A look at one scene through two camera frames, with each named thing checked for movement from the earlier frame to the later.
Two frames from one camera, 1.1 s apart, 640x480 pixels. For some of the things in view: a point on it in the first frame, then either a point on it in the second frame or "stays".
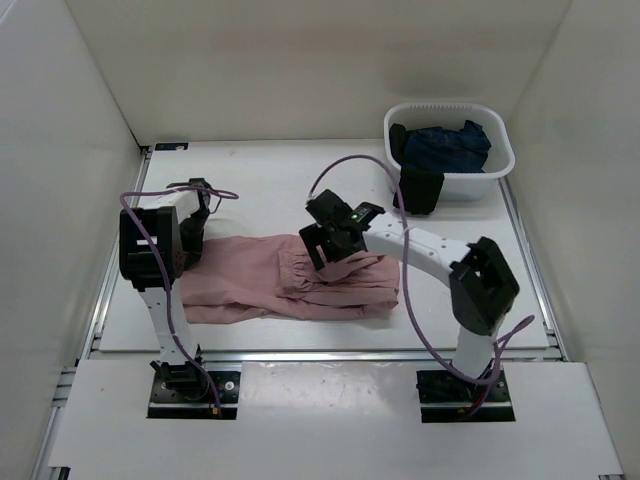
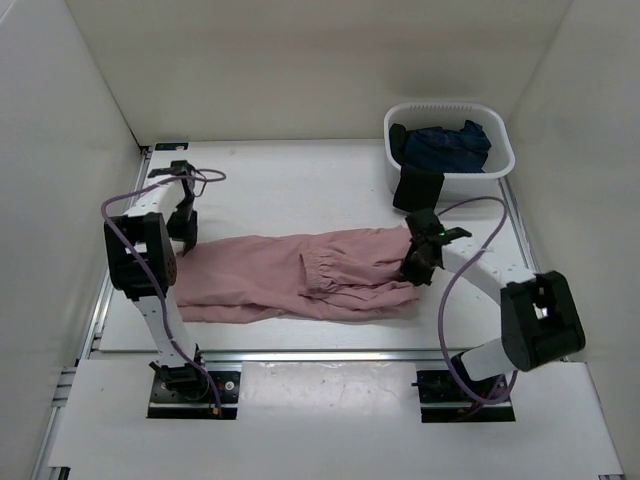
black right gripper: (313, 236) → (408, 273)
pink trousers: (272, 277) stays
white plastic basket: (494, 123) stays
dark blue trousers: (456, 151) stays
